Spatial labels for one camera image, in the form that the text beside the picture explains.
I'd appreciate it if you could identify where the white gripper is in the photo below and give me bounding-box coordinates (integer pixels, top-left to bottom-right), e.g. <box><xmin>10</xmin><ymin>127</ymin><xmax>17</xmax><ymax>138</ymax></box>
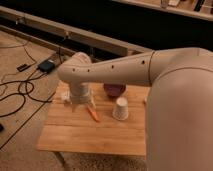
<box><xmin>69</xmin><ymin>83</ymin><xmax>92</xmax><ymax>111</ymax></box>

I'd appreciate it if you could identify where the purple ceramic bowl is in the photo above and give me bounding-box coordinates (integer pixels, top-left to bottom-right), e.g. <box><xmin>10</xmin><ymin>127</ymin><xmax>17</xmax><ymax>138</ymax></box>
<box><xmin>103</xmin><ymin>84</ymin><xmax>126</xmax><ymax>98</ymax></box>

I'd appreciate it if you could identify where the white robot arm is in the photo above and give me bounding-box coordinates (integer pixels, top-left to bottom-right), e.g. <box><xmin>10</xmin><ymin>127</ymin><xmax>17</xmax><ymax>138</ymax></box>
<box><xmin>58</xmin><ymin>47</ymin><xmax>213</xmax><ymax>171</ymax></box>

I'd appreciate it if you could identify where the small wooden block toy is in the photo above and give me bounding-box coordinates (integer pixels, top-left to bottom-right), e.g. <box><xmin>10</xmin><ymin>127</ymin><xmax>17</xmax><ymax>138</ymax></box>
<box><xmin>61</xmin><ymin>91</ymin><xmax>70</xmax><ymax>103</ymax></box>

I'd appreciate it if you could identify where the orange carrot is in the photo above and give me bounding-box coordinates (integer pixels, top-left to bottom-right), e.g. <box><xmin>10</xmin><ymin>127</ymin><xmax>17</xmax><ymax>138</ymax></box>
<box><xmin>87</xmin><ymin>106</ymin><xmax>100</xmax><ymax>122</ymax></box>

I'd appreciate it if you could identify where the black power adapter box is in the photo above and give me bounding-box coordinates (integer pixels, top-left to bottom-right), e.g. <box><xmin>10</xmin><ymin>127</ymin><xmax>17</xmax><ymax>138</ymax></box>
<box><xmin>37</xmin><ymin>60</ymin><xmax>55</xmax><ymax>73</ymax></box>

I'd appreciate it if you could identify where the white paper cup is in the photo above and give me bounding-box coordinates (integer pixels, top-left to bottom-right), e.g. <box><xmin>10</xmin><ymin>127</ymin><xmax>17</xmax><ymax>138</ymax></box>
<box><xmin>112</xmin><ymin>97</ymin><xmax>129</xmax><ymax>121</ymax></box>

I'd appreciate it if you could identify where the small black device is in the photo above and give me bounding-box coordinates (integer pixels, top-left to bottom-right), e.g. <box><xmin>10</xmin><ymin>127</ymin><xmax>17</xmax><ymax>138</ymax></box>
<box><xmin>17</xmin><ymin>64</ymin><xmax>29</xmax><ymax>72</ymax></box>

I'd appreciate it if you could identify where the metal table leg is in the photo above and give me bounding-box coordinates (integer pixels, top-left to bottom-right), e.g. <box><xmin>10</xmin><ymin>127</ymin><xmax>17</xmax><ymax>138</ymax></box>
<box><xmin>53</xmin><ymin>152</ymin><xmax>67</xmax><ymax>169</ymax></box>

